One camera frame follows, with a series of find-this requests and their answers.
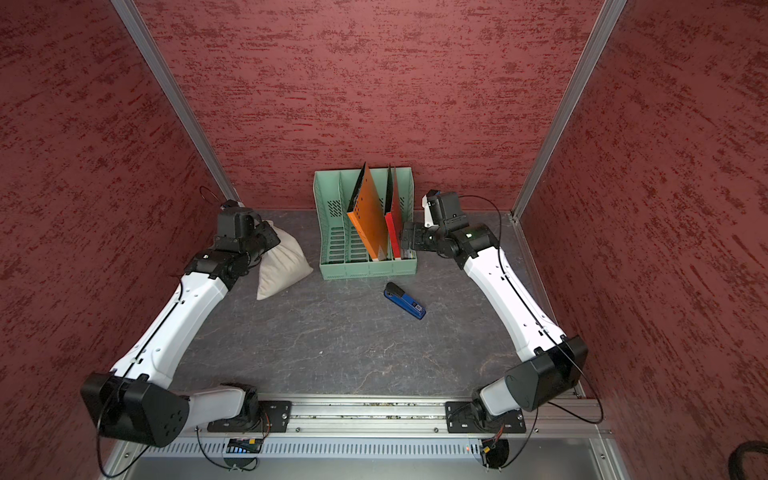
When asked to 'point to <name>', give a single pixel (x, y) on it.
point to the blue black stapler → (397, 295)
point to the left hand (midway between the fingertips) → (270, 236)
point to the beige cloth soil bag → (282, 266)
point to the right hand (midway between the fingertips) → (414, 240)
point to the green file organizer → (341, 250)
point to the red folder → (394, 219)
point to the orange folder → (366, 213)
